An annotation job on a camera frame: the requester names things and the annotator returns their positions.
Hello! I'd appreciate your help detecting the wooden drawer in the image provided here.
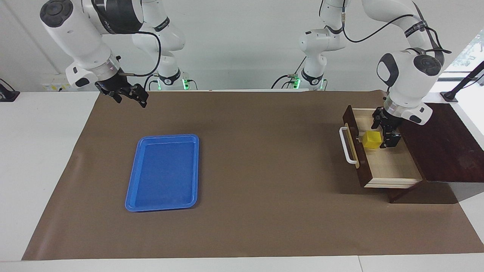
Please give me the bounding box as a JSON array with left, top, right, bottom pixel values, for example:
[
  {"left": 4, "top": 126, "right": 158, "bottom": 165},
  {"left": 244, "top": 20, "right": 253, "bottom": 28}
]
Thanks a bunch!
[{"left": 339, "top": 105, "right": 423, "bottom": 189}]

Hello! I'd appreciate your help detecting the white wall outlet box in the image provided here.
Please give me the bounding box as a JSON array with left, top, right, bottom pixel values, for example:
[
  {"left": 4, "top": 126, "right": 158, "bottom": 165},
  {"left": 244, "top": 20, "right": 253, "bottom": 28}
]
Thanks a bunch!
[{"left": 41, "top": 74, "right": 74, "bottom": 92}]

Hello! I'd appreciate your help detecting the yellow cube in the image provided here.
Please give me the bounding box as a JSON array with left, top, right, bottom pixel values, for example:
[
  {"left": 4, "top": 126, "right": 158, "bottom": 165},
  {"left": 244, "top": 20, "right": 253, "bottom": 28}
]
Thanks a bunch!
[{"left": 362, "top": 131, "right": 382, "bottom": 149}]

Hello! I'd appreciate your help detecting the black camera stand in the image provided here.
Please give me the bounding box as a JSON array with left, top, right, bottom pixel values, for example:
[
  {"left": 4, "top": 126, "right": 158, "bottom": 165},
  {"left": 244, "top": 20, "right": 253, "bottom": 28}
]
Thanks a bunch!
[{"left": 440, "top": 60, "right": 484, "bottom": 103}]

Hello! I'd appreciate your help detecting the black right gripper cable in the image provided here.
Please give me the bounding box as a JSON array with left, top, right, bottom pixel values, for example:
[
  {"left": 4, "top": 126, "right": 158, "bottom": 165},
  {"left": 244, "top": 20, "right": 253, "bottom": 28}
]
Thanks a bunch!
[{"left": 123, "top": 31, "right": 162, "bottom": 77}]

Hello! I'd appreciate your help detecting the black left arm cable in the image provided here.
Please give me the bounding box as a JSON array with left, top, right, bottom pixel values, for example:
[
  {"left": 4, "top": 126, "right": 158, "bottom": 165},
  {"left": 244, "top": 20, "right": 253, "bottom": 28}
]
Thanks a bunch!
[{"left": 341, "top": 8, "right": 452, "bottom": 54}]

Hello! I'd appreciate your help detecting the black clamp mount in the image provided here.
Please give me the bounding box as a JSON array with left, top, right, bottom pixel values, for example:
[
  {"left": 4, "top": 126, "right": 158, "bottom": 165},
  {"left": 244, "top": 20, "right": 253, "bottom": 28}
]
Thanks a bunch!
[{"left": 0, "top": 78, "right": 20, "bottom": 102}]

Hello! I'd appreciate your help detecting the bright window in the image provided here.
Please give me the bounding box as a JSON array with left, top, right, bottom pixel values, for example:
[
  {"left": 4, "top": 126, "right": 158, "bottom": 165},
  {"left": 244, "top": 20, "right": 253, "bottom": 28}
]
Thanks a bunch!
[{"left": 442, "top": 30, "right": 484, "bottom": 82}]

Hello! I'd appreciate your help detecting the blue plastic tray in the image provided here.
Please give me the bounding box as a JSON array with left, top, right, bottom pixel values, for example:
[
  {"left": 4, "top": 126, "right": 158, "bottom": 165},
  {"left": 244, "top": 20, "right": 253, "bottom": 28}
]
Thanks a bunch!
[{"left": 125, "top": 134, "right": 200, "bottom": 212}]

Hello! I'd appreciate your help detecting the brown table mat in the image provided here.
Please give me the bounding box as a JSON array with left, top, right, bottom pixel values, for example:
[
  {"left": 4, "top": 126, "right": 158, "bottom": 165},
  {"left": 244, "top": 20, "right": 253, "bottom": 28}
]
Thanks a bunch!
[{"left": 22, "top": 90, "right": 484, "bottom": 261}]

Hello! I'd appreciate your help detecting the dark wooden cabinet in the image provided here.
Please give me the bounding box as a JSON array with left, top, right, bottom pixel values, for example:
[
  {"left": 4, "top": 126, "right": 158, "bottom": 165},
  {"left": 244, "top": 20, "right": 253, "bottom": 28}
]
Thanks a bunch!
[{"left": 384, "top": 102, "right": 484, "bottom": 204}]

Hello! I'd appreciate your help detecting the white drawer handle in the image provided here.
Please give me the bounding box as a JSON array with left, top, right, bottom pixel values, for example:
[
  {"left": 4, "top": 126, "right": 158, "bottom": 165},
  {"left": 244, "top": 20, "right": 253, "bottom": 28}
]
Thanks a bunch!
[{"left": 339, "top": 127, "right": 359, "bottom": 164}]

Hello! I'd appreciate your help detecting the black base cable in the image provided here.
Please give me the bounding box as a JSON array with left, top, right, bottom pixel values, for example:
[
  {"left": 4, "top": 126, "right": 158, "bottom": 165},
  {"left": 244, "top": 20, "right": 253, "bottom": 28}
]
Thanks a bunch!
[
  {"left": 271, "top": 57, "right": 306, "bottom": 90},
  {"left": 143, "top": 73, "right": 159, "bottom": 91}
]

